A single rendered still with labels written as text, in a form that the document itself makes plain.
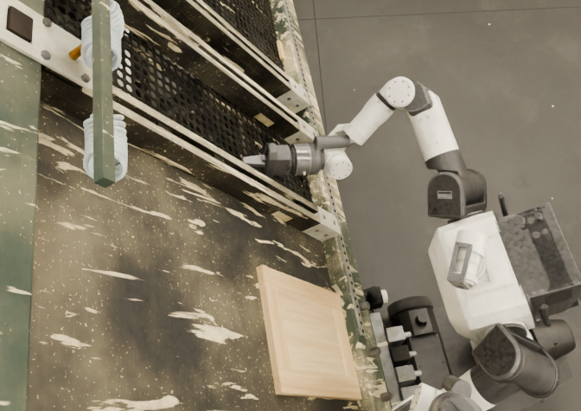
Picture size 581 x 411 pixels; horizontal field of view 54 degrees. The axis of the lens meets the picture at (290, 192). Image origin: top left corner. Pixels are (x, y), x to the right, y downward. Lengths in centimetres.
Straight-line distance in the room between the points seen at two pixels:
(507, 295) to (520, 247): 11
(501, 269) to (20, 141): 101
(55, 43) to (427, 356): 192
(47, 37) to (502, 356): 108
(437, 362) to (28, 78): 197
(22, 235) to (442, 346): 197
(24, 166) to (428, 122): 96
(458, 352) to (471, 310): 121
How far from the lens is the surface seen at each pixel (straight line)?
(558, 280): 138
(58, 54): 108
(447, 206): 145
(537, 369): 137
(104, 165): 77
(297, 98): 204
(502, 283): 138
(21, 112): 96
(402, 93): 150
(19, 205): 88
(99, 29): 92
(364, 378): 173
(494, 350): 135
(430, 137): 148
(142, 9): 145
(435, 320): 257
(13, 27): 104
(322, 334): 163
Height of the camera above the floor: 259
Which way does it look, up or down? 62 degrees down
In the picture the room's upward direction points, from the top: 1 degrees counter-clockwise
